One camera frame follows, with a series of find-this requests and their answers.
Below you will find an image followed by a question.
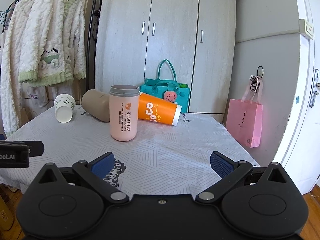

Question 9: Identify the pink tumbler grey lid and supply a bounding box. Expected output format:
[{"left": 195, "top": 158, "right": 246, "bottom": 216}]
[{"left": 109, "top": 85, "right": 139, "bottom": 141}]

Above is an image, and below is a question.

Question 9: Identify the white paper cup green print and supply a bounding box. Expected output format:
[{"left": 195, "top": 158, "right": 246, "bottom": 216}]
[{"left": 54, "top": 94, "right": 75, "bottom": 124}]

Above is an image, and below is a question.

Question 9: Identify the orange paper cup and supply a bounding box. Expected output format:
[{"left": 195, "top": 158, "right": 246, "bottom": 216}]
[{"left": 138, "top": 92, "right": 182, "bottom": 126}]

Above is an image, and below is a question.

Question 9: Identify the pink paper gift bag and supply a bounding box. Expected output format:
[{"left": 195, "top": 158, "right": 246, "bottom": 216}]
[{"left": 226, "top": 79, "right": 263, "bottom": 148}]

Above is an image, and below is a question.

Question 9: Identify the beige brown mug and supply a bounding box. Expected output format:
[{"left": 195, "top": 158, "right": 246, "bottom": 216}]
[{"left": 81, "top": 89, "right": 110, "bottom": 122}]

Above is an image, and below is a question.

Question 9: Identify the white patterned tablecloth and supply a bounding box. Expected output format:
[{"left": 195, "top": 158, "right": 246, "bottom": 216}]
[{"left": 1, "top": 105, "right": 254, "bottom": 196}]

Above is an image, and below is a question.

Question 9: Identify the white door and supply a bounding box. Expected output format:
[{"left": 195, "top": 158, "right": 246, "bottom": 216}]
[{"left": 274, "top": 0, "right": 319, "bottom": 194}]

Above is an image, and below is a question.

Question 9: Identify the black clothes rack pole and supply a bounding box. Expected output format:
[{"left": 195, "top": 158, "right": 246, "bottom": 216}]
[{"left": 86, "top": 0, "right": 102, "bottom": 90}]

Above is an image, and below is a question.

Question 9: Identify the teal felt handbag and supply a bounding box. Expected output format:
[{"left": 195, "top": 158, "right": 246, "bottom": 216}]
[{"left": 139, "top": 59, "right": 190, "bottom": 114}]

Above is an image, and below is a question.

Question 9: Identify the white wooden wardrobe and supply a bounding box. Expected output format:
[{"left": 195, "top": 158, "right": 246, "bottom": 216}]
[{"left": 93, "top": 0, "right": 236, "bottom": 121}]

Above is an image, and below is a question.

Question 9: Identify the black wire wall hook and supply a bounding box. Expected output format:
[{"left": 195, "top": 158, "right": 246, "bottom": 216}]
[{"left": 249, "top": 66, "right": 264, "bottom": 93}]

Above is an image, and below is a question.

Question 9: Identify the metal door handle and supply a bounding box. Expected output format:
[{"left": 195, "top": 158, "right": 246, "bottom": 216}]
[{"left": 309, "top": 69, "right": 319, "bottom": 108}]

